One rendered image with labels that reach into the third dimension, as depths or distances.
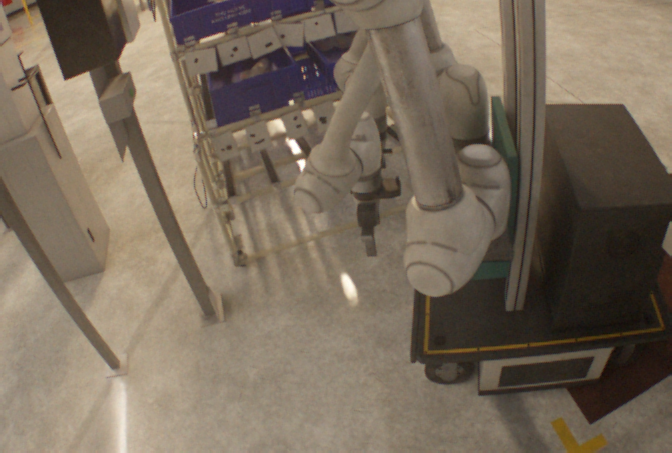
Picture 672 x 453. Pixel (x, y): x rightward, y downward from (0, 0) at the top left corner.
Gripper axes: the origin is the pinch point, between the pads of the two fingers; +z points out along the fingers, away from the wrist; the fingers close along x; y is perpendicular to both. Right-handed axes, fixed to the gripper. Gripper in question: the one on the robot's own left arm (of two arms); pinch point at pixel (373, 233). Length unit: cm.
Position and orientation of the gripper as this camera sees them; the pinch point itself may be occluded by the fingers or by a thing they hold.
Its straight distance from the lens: 148.2
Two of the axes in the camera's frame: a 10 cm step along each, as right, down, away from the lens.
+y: -9.8, 0.4, 2.0
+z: 1.6, 7.9, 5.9
